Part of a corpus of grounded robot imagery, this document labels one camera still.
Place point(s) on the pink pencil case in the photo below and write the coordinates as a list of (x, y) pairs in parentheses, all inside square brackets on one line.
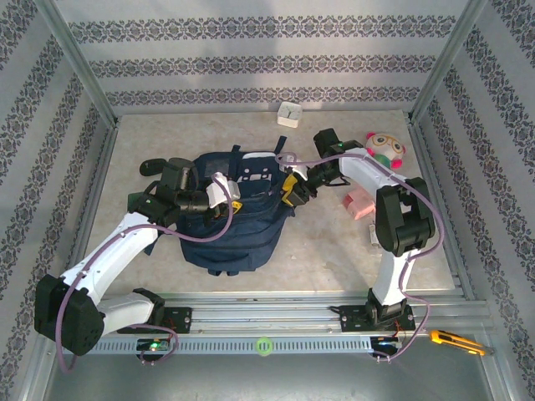
[(359, 206)]

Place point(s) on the pink and white plush toy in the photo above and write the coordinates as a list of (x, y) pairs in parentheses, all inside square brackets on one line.
[(386, 144)]

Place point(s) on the black oval case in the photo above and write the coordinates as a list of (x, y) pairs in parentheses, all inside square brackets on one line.
[(150, 167)]

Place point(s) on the small white cube clock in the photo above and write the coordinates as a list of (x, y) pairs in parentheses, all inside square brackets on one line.
[(289, 115)]

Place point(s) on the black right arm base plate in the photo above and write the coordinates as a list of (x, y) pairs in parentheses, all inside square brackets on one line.
[(351, 319)]

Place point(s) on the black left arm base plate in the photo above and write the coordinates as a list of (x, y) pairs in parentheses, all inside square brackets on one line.
[(179, 319)]

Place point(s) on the aluminium frame post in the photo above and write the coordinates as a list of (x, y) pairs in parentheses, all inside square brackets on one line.
[(446, 62), (79, 62)]

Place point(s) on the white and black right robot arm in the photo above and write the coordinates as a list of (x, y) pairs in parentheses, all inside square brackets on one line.
[(401, 225)]

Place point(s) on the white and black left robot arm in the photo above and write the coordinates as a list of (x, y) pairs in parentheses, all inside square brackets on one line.
[(113, 255)]

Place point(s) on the aluminium table side rail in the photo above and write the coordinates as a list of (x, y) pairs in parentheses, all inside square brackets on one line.
[(424, 146), (102, 167)]

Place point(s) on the yellow utility knife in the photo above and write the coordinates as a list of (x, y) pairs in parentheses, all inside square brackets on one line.
[(453, 340)]

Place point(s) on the aluminium mounting rail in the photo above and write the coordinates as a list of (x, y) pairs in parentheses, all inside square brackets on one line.
[(259, 311)]

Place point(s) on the circuit board with green light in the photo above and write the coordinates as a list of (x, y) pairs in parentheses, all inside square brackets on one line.
[(154, 346)]

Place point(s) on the small white eraser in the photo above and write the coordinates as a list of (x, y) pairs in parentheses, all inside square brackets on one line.
[(373, 236)]

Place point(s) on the navy blue backpack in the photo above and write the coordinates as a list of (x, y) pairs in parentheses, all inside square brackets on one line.
[(234, 242)]

